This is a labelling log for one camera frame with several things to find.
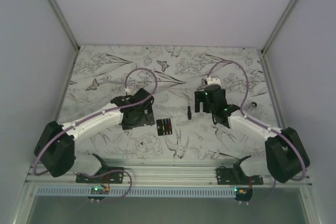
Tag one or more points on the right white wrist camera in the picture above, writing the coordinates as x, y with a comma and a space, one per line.
213, 81

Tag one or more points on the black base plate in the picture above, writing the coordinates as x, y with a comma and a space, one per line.
106, 175
231, 176

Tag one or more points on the left controller board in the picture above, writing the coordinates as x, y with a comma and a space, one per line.
97, 194

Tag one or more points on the black fuse box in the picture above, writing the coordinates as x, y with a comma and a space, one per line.
164, 127

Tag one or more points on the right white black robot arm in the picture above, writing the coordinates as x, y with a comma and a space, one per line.
285, 156

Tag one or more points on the controller board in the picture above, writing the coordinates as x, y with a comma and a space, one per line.
243, 195
97, 194

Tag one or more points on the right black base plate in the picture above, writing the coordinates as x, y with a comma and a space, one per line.
231, 176

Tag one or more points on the right controller board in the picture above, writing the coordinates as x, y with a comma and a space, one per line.
243, 195

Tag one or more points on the white slotted cable duct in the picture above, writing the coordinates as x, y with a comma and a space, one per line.
181, 192

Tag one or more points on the aluminium rail base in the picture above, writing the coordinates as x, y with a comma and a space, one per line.
160, 172

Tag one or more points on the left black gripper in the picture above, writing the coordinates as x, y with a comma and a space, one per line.
147, 119

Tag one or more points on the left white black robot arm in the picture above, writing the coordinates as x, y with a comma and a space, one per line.
56, 147

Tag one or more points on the floral patterned mat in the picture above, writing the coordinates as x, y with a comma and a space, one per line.
173, 74

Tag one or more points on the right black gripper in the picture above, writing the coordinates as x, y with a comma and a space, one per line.
200, 97

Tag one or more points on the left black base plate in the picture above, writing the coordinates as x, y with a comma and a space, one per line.
106, 175

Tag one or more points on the black handled screwdriver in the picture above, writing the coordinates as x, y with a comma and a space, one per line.
189, 113

